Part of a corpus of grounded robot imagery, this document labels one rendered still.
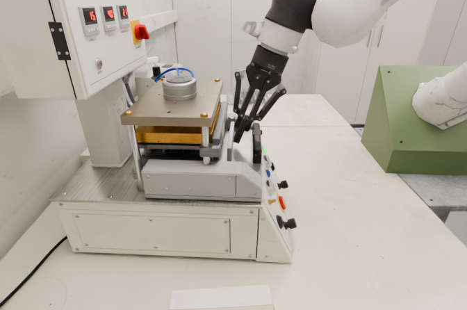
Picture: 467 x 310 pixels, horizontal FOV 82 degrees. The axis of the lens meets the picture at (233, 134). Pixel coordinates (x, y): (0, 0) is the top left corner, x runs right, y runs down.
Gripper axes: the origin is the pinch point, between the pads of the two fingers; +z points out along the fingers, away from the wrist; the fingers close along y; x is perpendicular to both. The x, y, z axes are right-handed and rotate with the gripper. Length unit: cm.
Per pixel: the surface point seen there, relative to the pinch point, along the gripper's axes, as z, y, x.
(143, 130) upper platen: 3.8, -21.1, -9.0
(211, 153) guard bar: 1.1, -5.8, -13.6
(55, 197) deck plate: 22.2, -34.2, -16.6
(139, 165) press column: 10.2, -19.4, -13.0
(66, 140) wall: 36, -53, 21
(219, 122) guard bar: -1.3, -5.7, -3.4
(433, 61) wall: -39, 213, 257
